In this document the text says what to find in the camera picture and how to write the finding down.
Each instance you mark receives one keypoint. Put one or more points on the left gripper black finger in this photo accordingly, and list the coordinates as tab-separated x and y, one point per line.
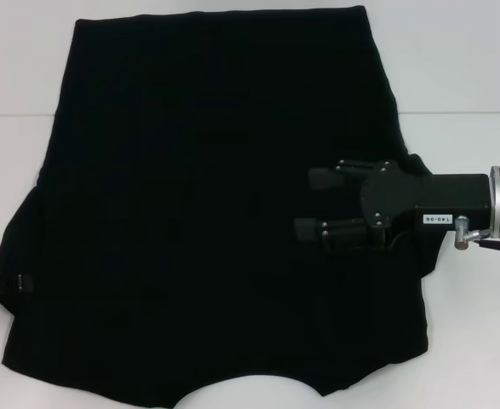
7	284

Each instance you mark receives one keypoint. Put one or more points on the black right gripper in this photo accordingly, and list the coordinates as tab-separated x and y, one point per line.
445	191

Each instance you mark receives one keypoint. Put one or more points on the black t-shirt with FREE print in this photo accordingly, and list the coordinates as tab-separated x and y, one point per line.
190	170

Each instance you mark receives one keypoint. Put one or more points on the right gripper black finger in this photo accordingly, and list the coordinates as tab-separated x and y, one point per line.
309	230

